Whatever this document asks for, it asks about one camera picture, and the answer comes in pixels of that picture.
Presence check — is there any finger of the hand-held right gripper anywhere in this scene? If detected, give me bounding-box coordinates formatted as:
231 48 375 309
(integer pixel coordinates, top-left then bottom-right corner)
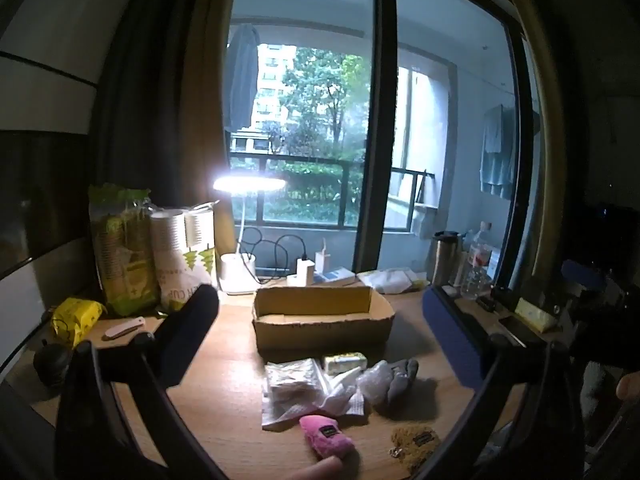
552 285 596 333
560 259 608 291

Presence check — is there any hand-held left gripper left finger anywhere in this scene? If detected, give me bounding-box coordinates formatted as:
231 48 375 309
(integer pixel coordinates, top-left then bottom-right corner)
54 284 231 480

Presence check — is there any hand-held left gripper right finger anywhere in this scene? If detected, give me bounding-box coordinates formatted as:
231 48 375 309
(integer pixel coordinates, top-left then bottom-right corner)
415 287 588 480

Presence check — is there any bubble wrap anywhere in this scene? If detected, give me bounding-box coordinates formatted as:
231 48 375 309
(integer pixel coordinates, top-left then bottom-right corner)
356 361 396 406

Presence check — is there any yellow-green packet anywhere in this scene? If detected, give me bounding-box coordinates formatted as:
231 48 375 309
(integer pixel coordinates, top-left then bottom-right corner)
322 352 368 375

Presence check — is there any clear plastic bag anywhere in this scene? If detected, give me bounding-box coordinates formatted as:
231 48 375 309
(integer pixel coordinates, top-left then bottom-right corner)
264 358 328 403

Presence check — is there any brown plush toy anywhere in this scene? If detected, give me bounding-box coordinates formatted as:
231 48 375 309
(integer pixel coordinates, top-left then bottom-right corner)
390 425 442 476

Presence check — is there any cardboard box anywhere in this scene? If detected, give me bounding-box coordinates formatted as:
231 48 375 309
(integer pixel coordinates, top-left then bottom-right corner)
251 285 396 361

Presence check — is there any white paper towel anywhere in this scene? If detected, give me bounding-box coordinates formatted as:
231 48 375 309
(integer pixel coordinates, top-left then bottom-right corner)
261 367 368 432

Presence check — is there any pink plush toy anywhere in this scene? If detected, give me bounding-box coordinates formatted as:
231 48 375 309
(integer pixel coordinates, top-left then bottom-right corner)
298 414 356 460

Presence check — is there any person's right hand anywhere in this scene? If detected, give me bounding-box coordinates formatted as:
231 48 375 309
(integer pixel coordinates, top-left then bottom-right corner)
616 370 640 402

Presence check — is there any person's left hand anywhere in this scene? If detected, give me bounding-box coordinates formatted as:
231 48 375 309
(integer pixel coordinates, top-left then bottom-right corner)
289 456 344 480

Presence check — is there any yellow sponge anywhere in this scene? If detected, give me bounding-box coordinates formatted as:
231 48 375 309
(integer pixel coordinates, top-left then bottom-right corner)
515 297 558 332

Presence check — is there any white paper cup pack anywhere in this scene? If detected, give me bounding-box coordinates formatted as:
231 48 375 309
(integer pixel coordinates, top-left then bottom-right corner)
150 200 219 313

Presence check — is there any white folding knife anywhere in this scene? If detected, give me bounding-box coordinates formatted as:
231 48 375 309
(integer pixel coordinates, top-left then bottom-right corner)
102 316 147 342

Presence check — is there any clear water bottle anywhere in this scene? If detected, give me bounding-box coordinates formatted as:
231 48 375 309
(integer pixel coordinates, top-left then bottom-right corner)
460 221 493 301

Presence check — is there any white desk lamp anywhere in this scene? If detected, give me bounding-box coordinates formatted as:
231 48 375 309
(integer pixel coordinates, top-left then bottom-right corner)
212 174 288 296

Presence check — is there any steel thermos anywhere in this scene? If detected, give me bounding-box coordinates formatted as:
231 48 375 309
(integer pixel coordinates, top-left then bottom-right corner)
431 230 461 288

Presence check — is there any white sock pack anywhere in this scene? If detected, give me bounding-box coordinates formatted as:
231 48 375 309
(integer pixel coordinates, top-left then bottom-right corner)
357 267 428 295

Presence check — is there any green paper cup pack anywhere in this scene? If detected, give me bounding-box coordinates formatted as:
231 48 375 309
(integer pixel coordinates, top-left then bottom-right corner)
89 184 161 317

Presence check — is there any yellow packet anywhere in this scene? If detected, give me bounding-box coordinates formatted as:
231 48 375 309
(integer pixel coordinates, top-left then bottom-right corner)
51 297 107 348

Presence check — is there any white power strip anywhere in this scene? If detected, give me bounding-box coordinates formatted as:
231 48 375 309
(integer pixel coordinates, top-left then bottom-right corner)
286 267 358 288

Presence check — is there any grey hanging shirt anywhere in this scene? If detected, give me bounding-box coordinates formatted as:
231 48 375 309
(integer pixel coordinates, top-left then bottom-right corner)
479 104 518 200

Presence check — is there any black round object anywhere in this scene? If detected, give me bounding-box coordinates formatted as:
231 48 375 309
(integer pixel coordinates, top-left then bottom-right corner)
34 342 71 388

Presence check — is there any balcony railing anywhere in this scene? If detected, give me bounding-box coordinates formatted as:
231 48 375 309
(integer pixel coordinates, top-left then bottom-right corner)
227 152 436 233

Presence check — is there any dark curtain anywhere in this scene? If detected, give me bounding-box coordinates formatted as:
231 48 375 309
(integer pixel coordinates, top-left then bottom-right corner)
89 0 241 261

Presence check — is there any dark hanging garment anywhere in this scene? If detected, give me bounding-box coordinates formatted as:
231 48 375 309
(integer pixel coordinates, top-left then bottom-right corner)
223 24 262 133

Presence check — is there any black cable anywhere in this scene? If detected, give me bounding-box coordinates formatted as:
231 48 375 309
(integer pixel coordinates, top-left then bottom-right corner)
239 226 308 281

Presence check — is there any dark window frame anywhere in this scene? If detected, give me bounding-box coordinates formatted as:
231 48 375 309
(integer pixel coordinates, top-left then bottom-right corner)
350 0 401 273

